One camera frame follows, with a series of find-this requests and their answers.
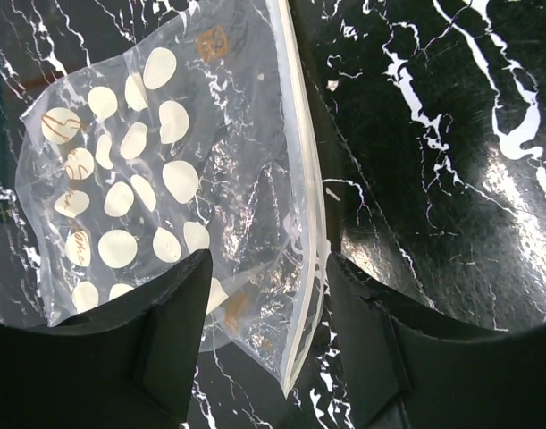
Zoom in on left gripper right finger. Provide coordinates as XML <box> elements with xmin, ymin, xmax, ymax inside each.
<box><xmin>327</xmin><ymin>253</ymin><xmax>546</xmax><ymax>428</ymax></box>

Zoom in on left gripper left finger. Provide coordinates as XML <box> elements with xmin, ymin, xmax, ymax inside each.
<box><xmin>0</xmin><ymin>249</ymin><xmax>213</xmax><ymax>428</ymax></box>

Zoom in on clear bag with white dots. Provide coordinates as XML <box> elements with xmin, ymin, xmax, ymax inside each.
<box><xmin>15</xmin><ymin>1</ymin><xmax>330</xmax><ymax>392</ymax></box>

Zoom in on black marble pattern mat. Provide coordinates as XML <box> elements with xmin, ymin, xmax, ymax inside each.
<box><xmin>0</xmin><ymin>0</ymin><xmax>546</xmax><ymax>429</ymax></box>

